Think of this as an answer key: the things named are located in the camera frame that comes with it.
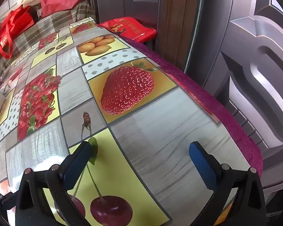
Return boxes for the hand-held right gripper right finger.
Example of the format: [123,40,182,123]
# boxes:
[189,141,267,226]

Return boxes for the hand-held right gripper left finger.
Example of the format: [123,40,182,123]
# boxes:
[15,141,92,226]

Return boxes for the fruit print tablecloth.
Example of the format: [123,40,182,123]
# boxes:
[0,18,243,226]

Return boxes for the maroon table cloth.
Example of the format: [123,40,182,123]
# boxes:
[132,42,264,177]

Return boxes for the panelled metal door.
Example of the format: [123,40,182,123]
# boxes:
[94,0,161,29]
[186,0,283,193]

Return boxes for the plaid blanket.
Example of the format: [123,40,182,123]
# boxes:
[0,1,96,71]

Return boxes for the red gift bag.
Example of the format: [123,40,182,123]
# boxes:
[98,17,157,43]

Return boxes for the red tote bag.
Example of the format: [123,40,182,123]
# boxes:
[0,5,36,64]

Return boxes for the brown door frame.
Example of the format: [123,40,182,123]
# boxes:
[157,0,204,73]

